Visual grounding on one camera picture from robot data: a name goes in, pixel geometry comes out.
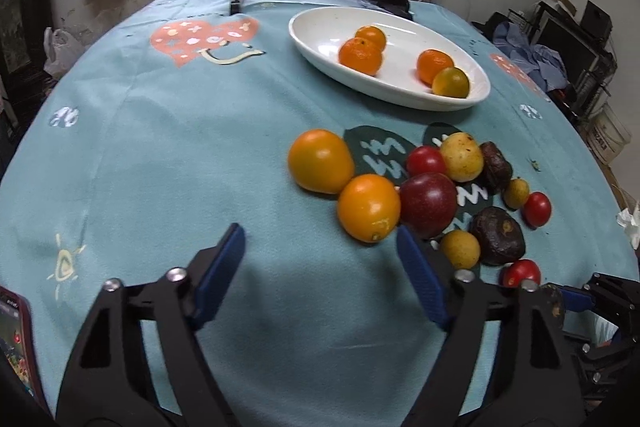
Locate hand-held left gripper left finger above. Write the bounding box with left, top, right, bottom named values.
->
left=55, top=223, right=246, bottom=427

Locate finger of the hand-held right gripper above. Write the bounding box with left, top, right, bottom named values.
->
left=559, top=273, right=640, bottom=326
left=564, top=331, right=640, bottom=408

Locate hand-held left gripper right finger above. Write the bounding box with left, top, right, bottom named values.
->
left=396, top=227, right=586, bottom=427

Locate dark brown fruit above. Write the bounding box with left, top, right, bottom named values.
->
left=540, top=284, right=567, bottom=333

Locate large orange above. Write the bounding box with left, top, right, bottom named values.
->
left=287, top=129, right=356, bottom=195
left=337, top=173, right=402, bottom=244

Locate white oval plate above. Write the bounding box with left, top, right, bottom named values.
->
left=288, top=6, right=491, bottom=111

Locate small yellow fruit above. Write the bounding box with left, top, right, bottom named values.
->
left=439, top=229, right=482, bottom=271
left=503, top=178, right=530, bottom=210

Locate red cherry tomato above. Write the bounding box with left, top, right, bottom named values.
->
left=502, top=259, right=542, bottom=289
left=522, top=191, right=552, bottom=228
left=405, top=146, right=447, bottom=178

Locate smooth purple passion fruit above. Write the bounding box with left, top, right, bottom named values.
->
left=399, top=173, right=459, bottom=240

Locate dark wrinkled passion fruit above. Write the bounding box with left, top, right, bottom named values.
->
left=470, top=207, right=526, bottom=267
left=479, top=141, right=514, bottom=195

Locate white crumpled tissue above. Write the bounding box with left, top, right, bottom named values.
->
left=616, top=202, right=640, bottom=250

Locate blue printed tablecloth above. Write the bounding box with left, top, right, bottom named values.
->
left=0, top=0, right=640, bottom=419

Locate yellow round passion fruit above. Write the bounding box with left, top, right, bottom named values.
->
left=440, top=132, right=485, bottom=184

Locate white bucket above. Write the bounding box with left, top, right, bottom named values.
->
left=590, top=102, right=633, bottom=162

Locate greenish orange mandarin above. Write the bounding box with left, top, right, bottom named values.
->
left=431, top=67, right=470, bottom=98

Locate red smartphone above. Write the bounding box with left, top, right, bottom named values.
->
left=0, top=285, right=48, bottom=414

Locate small orange mandarin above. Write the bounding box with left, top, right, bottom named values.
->
left=338, top=38, right=384, bottom=76
left=416, top=49, right=455, bottom=86
left=354, top=25, right=387, bottom=52

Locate blue cloth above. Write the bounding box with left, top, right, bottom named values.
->
left=492, top=21, right=571, bottom=92

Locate black monitor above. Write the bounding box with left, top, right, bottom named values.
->
left=537, top=14, right=618, bottom=108

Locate white plastic bag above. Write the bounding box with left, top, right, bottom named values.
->
left=44, top=27, right=83, bottom=80

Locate black speaker box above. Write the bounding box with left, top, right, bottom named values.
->
left=582, top=1, right=614, bottom=40

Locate dark cabinet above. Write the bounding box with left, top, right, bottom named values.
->
left=0, top=0, right=56, bottom=148

